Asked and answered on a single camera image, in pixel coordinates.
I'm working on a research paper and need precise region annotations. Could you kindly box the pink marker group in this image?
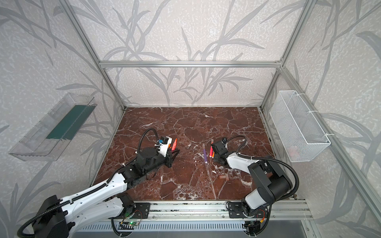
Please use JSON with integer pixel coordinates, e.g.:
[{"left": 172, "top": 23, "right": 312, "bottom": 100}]
[{"left": 209, "top": 139, "right": 214, "bottom": 158}]

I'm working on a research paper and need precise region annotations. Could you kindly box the purple marker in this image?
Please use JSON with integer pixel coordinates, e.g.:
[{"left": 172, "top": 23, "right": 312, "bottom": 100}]
[{"left": 202, "top": 144, "right": 208, "bottom": 164}]

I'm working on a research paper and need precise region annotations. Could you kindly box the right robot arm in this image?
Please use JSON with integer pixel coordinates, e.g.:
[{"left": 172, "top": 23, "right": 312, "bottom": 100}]
[{"left": 211, "top": 135, "right": 300, "bottom": 221}]

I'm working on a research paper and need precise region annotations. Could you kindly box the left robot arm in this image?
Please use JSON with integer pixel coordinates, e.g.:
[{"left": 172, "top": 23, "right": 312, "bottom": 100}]
[{"left": 17, "top": 148, "right": 180, "bottom": 238}]

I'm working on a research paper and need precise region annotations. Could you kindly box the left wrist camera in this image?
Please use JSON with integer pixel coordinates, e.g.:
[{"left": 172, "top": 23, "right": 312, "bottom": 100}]
[{"left": 155, "top": 136, "right": 172, "bottom": 157}]

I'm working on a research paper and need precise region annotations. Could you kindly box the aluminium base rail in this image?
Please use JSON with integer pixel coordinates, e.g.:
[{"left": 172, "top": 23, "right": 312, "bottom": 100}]
[{"left": 61, "top": 200, "right": 313, "bottom": 222}]

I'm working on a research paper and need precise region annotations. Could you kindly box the white wire mesh basket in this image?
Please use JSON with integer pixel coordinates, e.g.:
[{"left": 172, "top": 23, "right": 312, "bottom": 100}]
[{"left": 270, "top": 90, "right": 331, "bottom": 162}]

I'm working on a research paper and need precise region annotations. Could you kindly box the aluminium frame crossbar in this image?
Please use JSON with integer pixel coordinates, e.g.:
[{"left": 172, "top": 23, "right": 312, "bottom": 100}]
[{"left": 99, "top": 61, "right": 281, "bottom": 68}]

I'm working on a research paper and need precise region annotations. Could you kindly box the clear plastic wall tray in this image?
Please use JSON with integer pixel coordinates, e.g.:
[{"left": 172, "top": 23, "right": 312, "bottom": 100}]
[{"left": 9, "top": 93, "right": 97, "bottom": 162}]

